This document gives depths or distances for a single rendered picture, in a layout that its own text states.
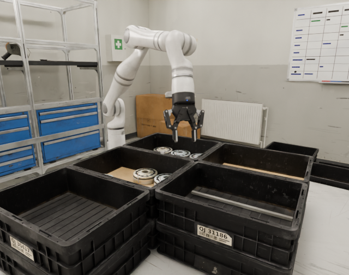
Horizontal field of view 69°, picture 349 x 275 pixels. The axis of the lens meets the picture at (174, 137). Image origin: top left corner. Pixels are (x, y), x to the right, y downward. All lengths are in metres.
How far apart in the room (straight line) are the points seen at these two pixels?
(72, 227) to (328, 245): 0.84
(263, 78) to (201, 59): 1.08
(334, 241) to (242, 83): 3.25
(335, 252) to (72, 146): 2.68
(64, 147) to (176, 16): 2.92
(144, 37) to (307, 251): 0.94
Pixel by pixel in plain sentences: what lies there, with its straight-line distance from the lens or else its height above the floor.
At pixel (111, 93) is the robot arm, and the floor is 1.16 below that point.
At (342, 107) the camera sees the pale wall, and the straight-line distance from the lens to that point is 3.83.
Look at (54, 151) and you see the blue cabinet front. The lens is 3.03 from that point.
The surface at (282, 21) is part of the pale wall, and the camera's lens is 3.98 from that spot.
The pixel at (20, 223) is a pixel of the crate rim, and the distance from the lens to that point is 0.74.
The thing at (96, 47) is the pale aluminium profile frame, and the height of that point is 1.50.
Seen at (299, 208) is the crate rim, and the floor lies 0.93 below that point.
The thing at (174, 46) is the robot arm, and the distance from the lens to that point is 0.86.
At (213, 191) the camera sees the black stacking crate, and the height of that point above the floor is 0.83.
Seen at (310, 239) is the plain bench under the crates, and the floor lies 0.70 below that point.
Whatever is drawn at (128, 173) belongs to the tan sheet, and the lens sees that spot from 1.18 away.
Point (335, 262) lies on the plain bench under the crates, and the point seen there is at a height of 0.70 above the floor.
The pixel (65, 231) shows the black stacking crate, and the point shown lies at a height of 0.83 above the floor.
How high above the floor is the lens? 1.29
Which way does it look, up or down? 15 degrees down
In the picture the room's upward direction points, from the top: straight up
